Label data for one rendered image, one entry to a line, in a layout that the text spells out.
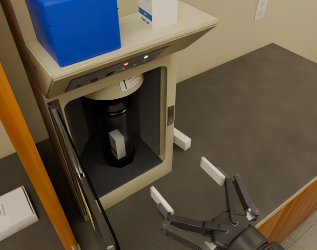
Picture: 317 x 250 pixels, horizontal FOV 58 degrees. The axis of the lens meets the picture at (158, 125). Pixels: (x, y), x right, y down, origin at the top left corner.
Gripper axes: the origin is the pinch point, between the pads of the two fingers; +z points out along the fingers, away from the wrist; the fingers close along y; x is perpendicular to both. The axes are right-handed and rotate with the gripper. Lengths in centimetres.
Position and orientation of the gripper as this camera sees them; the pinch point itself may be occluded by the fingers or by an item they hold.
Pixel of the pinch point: (180, 178)
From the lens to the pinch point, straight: 62.9
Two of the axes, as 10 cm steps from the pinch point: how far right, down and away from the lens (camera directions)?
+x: 0.0, 7.3, 6.8
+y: -8.2, 4.0, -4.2
